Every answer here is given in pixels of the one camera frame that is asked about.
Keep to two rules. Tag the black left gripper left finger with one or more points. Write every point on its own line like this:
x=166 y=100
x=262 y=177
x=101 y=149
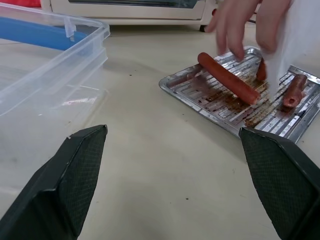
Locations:
x=62 y=195

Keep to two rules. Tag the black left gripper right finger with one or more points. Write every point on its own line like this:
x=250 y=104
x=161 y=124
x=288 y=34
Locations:
x=282 y=187

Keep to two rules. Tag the red-brown sausage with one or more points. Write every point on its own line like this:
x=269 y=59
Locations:
x=261 y=72
x=295 y=91
x=230 y=78

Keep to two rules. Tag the white paper tissue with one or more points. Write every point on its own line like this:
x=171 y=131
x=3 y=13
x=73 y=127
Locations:
x=297 y=32

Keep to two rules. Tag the ribbed metal baking tray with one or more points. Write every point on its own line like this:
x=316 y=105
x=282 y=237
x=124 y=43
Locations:
x=225 y=110

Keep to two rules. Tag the person's bare hand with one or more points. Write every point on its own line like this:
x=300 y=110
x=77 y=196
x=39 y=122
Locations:
x=232 y=25

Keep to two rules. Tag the clear plastic storage container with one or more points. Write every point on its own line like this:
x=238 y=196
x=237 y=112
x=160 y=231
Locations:
x=50 y=82

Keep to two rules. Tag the red object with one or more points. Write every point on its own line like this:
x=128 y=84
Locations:
x=32 y=3

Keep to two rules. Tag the white toaster oven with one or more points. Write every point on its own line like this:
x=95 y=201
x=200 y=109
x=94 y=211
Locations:
x=130 y=12

